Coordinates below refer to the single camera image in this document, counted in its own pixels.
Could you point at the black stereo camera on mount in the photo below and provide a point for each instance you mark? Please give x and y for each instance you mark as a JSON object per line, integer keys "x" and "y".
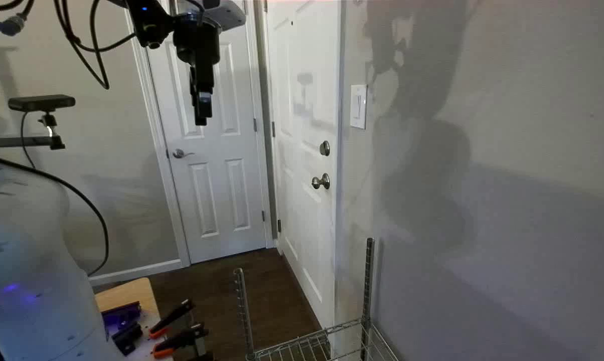
{"x": 41, "y": 102}

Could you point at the white panelled entry door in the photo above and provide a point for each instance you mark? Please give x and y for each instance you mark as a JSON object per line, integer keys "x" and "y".
{"x": 301, "y": 166}

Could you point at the silver deadbolt lock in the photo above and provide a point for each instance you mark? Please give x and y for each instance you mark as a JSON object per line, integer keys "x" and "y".
{"x": 324, "y": 147}

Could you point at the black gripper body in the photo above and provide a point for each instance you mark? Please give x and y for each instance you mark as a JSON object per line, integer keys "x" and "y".
{"x": 197, "y": 45}

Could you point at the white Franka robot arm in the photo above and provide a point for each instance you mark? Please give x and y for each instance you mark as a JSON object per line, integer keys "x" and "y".
{"x": 26, "y": 280}

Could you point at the black and orange clamp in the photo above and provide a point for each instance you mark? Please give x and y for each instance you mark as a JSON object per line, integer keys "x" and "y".
{"x": 173, "y": 318}
{"x": 182, "y": 340}

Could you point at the wooden table board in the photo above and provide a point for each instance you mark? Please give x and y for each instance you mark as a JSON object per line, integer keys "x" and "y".
{"x": 123, "y": 293}

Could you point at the purple plastic item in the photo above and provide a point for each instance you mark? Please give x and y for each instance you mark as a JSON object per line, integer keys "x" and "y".
{"x": 120, "y": 312}

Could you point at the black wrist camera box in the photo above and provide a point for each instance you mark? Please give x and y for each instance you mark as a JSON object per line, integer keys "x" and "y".
{"x": 153, "y": 24}

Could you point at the silver round door knob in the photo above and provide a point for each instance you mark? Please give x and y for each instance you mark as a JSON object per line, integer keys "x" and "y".
{"x": 322, "y": 181}

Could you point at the white wall light switch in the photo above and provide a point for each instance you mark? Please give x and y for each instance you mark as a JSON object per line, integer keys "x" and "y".
{"x": 358, "y": 105}

